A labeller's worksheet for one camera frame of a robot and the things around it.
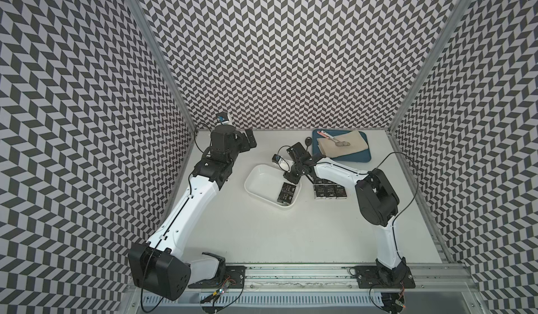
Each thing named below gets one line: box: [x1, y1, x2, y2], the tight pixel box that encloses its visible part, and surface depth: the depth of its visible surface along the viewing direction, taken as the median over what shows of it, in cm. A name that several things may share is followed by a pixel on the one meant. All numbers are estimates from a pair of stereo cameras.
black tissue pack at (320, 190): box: [313, 184, 328, 198], surface depth 95 cm
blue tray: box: [312, 128, 372, 163], surface depth 107 cm
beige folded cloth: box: [316, 129, 369, 158], surface depth 112 cm
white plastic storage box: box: [243, 164, 302, 208], surface depth 96 cm
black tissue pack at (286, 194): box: [276, 186, 297, 204], surface depth 93 cm
